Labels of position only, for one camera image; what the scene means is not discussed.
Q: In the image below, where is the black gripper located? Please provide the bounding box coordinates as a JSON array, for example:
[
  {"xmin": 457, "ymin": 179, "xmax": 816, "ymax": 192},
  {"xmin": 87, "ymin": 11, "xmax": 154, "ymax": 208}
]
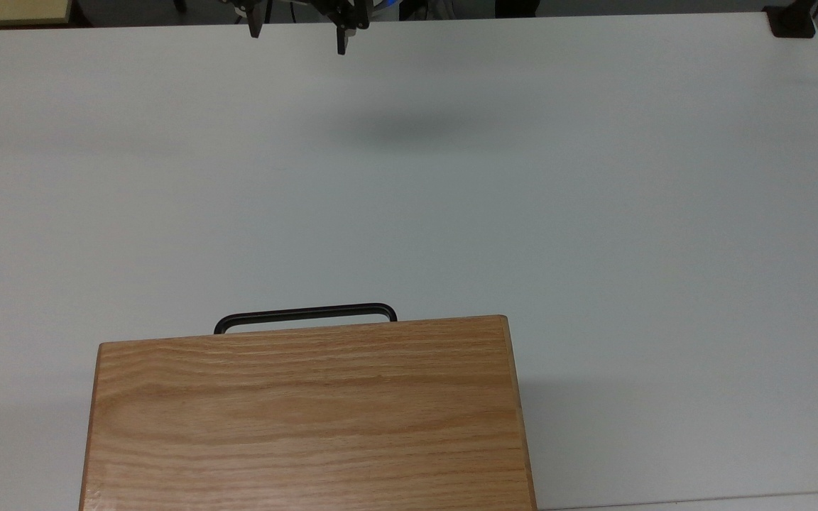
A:
[{"xmin": 246, "ymin": 0, "xmax": 371, "ymax": 56}]

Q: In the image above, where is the black metal drawer handle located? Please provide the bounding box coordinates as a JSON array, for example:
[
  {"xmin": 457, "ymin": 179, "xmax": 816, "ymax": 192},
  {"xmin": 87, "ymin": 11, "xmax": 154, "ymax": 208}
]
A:
[{"xmin": 214, "ymin": 303, "xmax": 398, "ymax": 335}]

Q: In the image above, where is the oak wooden drawer cabinet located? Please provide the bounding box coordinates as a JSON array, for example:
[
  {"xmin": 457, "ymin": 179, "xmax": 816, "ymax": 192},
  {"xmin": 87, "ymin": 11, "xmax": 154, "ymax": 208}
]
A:
[{"xmin": 80, "ymin": 315, "xmax": 538, "ymax": 511}]

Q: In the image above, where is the beige side table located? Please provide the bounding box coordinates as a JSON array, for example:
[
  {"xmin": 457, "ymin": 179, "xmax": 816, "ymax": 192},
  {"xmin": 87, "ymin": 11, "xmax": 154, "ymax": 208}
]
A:
[{"xmin": 0, "ymin": 0, "xmax": 73, "ymax": 28}]

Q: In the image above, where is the black table clamp mount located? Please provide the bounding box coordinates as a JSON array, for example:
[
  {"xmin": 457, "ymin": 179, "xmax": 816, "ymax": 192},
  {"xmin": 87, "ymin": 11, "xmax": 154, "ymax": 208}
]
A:
[{"xmin": 764, "ymin": 0, "xmax": 818, "ymax": 38}]

